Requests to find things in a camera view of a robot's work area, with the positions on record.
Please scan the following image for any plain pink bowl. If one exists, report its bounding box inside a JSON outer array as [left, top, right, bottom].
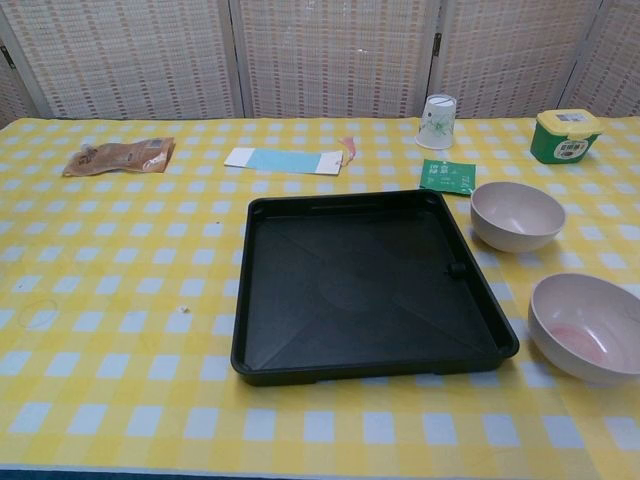
[[470, 181, 567, 253]]

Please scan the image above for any pink bowl with red stain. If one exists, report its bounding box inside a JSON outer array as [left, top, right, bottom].
[[528, 272, 640, 386]]

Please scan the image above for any black square plastic tray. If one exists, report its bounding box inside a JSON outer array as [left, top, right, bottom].
[[230, 189, 520, 387]]

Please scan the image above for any blue and white card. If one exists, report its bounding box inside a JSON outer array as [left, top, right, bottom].
[[223, 146, 343, 178]]

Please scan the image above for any pink tassel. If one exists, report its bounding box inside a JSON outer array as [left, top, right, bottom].
[[338, 136, 359, 169]]

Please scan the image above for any green tea sachet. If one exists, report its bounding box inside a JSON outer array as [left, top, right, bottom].
[[418, 158, 477, 196]]

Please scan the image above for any floral print paper cup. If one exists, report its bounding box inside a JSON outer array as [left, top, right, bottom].
[[415, 93, 459, 150]]

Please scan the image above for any woven folding screen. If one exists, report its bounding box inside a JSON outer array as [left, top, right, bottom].
[[0, 0, 640, 126]]

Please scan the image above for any yellow checked tablecloth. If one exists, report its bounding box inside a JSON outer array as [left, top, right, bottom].
[[0, 117, 640, 474]]

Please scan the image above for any brown spouted pouch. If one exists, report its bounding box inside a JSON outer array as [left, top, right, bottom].
[[62, 137, 177, 177]]

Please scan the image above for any green tub with yellow lid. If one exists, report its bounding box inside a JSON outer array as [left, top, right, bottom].
[[529, 108, 606, 165]]

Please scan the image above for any clear rubber band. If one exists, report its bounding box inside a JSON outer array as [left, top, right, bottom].
[[18, 299, 58, 329]]

